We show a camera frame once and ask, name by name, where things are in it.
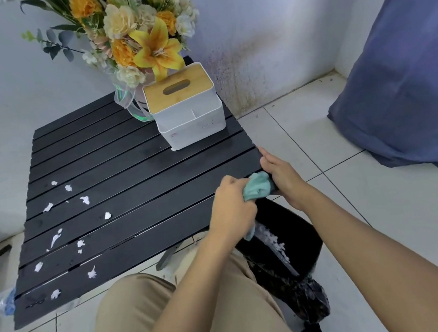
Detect person's right hand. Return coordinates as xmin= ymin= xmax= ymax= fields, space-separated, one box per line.
xmin=258 ymin=141 xmax=315 ymax=215

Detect person's left hand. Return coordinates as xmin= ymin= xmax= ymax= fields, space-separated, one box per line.
xmin=204 ymin=172 xmax=263 ymax=250

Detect green cleaning cloth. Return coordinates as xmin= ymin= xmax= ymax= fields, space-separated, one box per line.
xmin=237 ymin=170 xmax=279 ymax=242

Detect black trash bin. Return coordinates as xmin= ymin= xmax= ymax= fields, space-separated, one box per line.
xmin=228 ymin=178 xmax=335 ymax=332

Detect person's left forearm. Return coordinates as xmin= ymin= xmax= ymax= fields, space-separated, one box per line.
xmin=112 ymin=236 xmax=264 ymax=332

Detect person's right forearm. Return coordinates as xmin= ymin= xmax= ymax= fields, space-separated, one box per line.
xmin=291 ymin=174 xmax=438 ymax=332

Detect paper scraps pile in bin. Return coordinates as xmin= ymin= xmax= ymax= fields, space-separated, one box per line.
xmin=255 ymin=220 xmax=290 ymax=268

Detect white tissue box, wooden lid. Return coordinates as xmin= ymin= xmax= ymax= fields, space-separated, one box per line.
xmin=140 ymin=59 xmax=229 ymax=155

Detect black slatted table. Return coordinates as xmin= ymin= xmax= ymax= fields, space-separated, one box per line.
xmin=0 ymin=47 xmax=288 ymax=331

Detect ribbon-wrapped flower vase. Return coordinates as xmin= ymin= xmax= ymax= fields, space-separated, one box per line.
xmin=112 ymin=75 xmax=156 ymax=126

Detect khaki trousers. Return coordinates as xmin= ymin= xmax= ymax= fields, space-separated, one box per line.
xmin=77 ymin=238 xmax=304 ymax=332

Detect blue fabric curtain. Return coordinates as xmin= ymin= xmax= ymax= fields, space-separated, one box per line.
xmin=313 ymin=0 xmax=438 ymax=214

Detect scattered white paper scraps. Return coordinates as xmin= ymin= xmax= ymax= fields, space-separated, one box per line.
xmin=24 ymin=173 xmax=123 ymax=303

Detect yellow and orange flower bouquet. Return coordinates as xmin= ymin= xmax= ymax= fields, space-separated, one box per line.
xmin=0 ymin=0 xmax=209 ymax=106

